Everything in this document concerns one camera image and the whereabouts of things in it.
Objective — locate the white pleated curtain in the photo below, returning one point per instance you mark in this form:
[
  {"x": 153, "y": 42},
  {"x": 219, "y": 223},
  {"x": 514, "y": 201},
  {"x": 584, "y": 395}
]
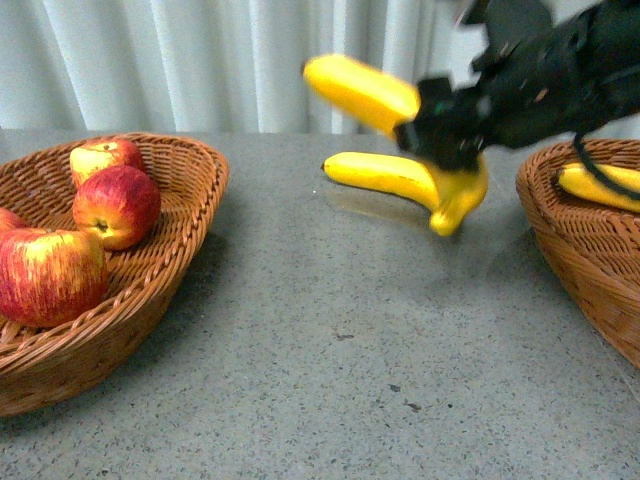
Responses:
[{"x": 227, "y": 66}]

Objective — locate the yellow banana at back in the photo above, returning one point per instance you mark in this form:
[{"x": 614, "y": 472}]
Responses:
[{"x": 389, "y": 174}]

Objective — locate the brown wicker basket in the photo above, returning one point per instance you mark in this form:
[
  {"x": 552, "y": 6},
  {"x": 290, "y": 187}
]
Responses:
[
  {"x": 593, "y": 249},
  {"x": 42, "y": 367}
]

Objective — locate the left brown wicker basket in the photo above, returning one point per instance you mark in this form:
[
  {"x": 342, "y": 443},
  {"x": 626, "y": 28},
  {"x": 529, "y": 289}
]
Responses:
[{"x": 42, "y": 367}]

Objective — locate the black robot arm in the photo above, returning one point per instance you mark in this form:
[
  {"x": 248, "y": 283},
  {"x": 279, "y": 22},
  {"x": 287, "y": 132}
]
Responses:
[{"x": 608, "y": 32}]

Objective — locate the yellow banana in basket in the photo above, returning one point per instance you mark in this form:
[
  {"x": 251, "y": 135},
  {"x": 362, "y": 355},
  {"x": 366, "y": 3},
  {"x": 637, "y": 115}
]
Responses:
[{"x": 575, "y": 179}]

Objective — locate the large yellow banana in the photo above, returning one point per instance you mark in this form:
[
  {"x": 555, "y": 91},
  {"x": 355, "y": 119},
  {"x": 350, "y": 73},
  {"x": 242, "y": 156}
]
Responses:
[{"x": 380, "y": 101}]

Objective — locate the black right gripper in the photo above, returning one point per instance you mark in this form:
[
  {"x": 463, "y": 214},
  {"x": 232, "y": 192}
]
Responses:
[{"x": 523, "y": 95}]

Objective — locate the right brown wicker basket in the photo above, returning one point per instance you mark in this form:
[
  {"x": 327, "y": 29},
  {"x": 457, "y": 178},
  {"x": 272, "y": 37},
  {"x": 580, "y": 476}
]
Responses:
[{"x": 593, "y": 249}]

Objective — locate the red apple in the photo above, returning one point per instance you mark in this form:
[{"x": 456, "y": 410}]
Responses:
[
  {"x": 11, "y": 221},
  {"x": 50, "y": 277},
  {"x": 120, "y": 204},
  {"x": 96, "y": 155}
]

